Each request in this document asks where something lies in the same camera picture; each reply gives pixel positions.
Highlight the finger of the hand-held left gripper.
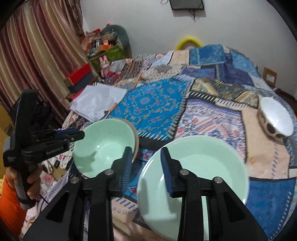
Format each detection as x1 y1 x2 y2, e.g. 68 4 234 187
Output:
50 130 85 142
54 128 80 136

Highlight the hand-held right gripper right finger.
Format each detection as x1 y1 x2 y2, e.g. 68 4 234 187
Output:
161 147 268 241

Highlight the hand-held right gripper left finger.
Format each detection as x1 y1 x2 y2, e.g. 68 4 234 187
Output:
22 146 133 241

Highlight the beige bowl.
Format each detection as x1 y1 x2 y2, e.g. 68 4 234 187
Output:
116 118 141 163

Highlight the pale green bowl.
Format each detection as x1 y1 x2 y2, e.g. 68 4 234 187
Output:
73 119 137 179

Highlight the pale green plate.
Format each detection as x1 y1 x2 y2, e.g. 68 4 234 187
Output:
137 136 250 241

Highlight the person's left forearm orange sleeve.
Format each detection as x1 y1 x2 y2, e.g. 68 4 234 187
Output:
0 178 26 236

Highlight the person's left hand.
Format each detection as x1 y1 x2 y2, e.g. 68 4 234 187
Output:
5 162 43 201

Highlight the folded white cloth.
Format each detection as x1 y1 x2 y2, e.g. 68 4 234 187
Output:
70 83 127 122

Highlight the dark blue box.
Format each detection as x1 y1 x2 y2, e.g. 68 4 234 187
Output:
68 73 96 93

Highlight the red box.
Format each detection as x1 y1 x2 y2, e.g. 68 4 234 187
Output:
64 64 92 85

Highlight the pink rabbit toy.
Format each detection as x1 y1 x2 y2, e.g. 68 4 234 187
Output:
99 55 111 77

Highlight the patchwork printed blanket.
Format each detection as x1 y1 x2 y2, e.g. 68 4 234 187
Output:
60 44 297 241

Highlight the striped brown curtain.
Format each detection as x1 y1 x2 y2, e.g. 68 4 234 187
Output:
0 0 94 131

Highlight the green cardboard box with clutter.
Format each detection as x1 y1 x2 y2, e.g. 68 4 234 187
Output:
81 29 126 68

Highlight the dark green cushion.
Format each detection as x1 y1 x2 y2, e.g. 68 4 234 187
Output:
102 24 130 52

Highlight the white bowl with brown dots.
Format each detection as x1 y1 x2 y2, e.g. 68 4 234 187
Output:
257 97 294 140

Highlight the brown wall socket plate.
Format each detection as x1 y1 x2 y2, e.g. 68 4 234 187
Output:
263 67 278 83

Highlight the wall-mounted black screen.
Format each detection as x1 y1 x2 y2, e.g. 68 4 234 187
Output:
169 0 205 11

